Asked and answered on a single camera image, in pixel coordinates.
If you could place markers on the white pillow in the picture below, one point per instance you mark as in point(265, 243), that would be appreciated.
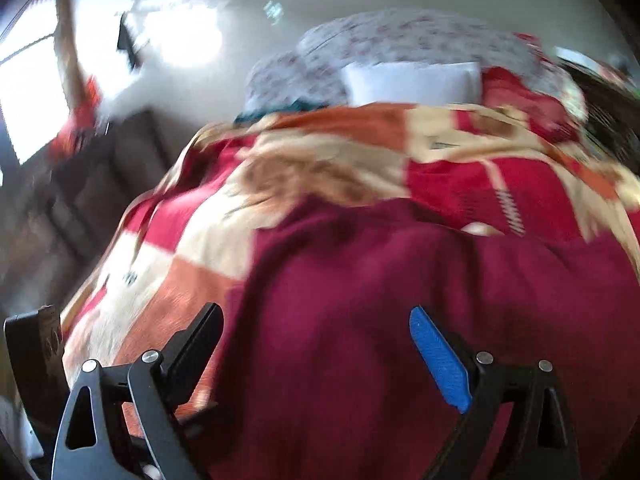
point(410, 82)

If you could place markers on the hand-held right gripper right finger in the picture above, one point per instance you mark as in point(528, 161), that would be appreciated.
point(440, 355)

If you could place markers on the bright window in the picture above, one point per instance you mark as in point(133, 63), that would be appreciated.
point(30, 85)

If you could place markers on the orange red cloth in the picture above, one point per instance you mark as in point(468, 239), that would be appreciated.
point(80, 125)

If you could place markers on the red ruffled pillow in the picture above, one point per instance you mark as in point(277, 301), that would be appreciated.
point(525, 105)

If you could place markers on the teal cloth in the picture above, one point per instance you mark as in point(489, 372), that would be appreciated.
point(280, 110)

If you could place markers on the orange red cream patterned blanket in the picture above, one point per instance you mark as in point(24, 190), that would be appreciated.
point(320, 160)

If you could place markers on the maroon fleece garment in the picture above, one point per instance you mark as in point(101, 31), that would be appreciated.
point(380, 300)

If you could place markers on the dark carved wooden furniture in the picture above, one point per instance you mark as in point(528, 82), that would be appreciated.
point(610, 110)

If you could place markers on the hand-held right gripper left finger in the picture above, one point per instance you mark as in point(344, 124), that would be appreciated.
point(192, 355)

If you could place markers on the dark wooden cabinet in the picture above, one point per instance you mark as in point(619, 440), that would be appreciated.
point(85, 200)

